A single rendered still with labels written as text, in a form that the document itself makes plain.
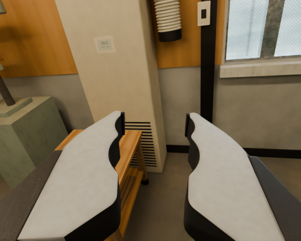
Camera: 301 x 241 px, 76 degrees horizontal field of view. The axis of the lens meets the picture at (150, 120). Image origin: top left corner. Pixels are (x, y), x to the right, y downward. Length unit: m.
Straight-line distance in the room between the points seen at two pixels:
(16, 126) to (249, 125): 1.81
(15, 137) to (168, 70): 1.26
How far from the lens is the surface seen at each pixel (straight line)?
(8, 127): 1.71
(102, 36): 1.33
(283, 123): 1.87
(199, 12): 1.38
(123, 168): 1.14
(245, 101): 1.70
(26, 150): 1.78
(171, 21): 1.32
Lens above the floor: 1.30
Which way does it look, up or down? 31 degrees down
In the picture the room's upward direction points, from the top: 9 degrees counter-clockwise
